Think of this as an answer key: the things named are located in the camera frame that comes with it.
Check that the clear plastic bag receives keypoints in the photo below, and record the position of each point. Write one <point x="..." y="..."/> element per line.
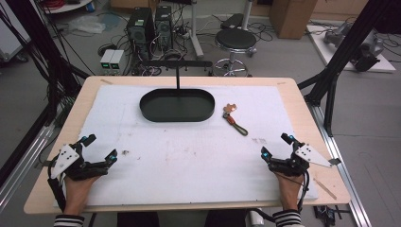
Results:
<point x="86" y="23"/>

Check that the grey black robot part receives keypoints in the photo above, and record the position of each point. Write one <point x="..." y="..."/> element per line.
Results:
<point x="362" y="50"/>

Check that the white floor board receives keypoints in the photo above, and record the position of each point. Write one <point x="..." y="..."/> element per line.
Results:
<point x="346" y="53"/>

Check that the black metal frame strut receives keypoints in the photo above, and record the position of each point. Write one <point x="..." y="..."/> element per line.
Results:
<point x="38" y="41"/>
<point x="343" y="50"/>

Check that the white bench power supply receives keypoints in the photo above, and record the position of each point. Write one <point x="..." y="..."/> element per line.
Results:
<point x="116" y="60"/>
<point x="107" y="60"/>

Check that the slim black computer tower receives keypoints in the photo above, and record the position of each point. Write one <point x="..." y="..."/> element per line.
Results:
<point x="164" y="26"/>

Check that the white cylinder under table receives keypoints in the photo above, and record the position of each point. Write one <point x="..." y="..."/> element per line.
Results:
<point x="257" y="218"/>

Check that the brown cardboard box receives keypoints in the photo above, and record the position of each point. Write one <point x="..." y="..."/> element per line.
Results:
<point x="291" y="17"/>

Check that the black flat case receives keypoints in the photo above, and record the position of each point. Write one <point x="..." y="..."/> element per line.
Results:
<point x="232" y="21"/>

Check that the black oval tray key stand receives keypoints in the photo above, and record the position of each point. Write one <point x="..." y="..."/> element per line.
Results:
<point x="177" y="104"/>

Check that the person's right hand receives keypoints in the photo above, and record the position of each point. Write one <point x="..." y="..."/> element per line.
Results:
<point x="288" y="190"/>

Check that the person's leg dark trousers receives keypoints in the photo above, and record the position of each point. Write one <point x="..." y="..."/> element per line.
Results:
<point x="225" y="218"/>
<point x="138" y="219"/>

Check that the large black computer tower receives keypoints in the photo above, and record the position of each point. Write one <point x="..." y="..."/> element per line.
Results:
<point x="140" y="31"/>

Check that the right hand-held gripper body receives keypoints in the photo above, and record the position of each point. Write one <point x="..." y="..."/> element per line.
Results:
<point x="302" y="157"/>

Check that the person's left hand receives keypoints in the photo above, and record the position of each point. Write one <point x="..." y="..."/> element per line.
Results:
<point x="77" y="192"/>

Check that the white desk leg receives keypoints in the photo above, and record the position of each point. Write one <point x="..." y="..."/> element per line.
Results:
<point x="195" y="31"/>

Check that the white foam mat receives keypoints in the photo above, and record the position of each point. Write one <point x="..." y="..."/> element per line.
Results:
<point x="189" y="157"/>

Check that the aluminium rail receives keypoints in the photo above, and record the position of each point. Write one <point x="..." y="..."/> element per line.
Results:
<point x="342" y="170"/>
<point x="22" y="157"/>

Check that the black round stool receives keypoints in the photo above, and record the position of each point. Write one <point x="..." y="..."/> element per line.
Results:
<point x="235" y="41"/>

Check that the black parts on floor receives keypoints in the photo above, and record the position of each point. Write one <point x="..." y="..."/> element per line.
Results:
<point x="326" y="213"/>

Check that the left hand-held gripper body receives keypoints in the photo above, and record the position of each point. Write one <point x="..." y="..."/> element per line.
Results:
<point x="64" y="159"/>

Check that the thin wooden stick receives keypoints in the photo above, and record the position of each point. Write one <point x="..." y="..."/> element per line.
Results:
<point x="324" y="188"/>

